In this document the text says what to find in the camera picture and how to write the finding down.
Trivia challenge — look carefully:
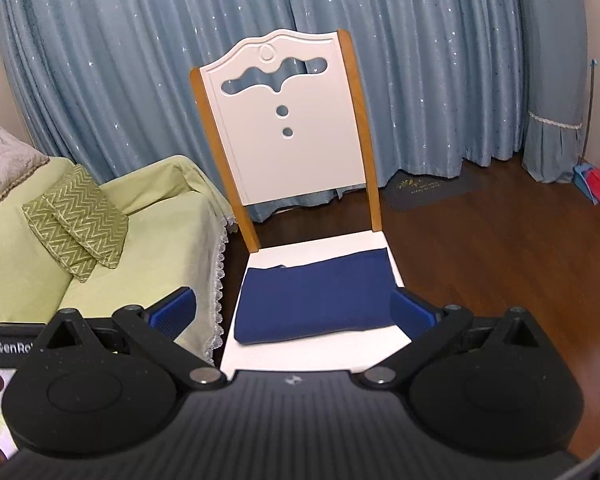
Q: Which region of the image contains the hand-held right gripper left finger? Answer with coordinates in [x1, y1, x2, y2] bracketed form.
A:
[40, 287, 228, 391]

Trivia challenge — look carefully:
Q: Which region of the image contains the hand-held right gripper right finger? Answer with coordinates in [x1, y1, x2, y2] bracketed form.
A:
[357, 290, 545, 391]

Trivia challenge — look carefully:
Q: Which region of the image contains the navy blue cloth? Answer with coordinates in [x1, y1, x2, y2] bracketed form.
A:
[234, 247, 406, 347]

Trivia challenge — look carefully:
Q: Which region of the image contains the white wooden chair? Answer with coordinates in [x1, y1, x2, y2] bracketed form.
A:
[190, 29, 416, 376]

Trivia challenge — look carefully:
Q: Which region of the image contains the light green sofa cover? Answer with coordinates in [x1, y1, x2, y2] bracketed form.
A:
[0, 155, 238, 366]

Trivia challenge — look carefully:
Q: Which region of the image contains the green chevron pillow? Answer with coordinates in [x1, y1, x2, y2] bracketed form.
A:
[44, 164, 131, 271]
[21, 195, 98, 283]

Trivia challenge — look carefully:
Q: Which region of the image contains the dark grey floor mat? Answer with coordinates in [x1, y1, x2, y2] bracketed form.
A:
[382, 172, 486, 212]

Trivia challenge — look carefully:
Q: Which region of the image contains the pink quilted cushion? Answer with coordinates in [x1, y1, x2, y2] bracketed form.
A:
[0, 122, 50, 207]

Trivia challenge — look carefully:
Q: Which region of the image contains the blue starry curtain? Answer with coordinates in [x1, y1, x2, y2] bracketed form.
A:
[0, 0, 526, 223]

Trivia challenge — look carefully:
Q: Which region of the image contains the blue curtain with lace trim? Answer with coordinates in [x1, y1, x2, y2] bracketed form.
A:
[515, 0, 588, 186]

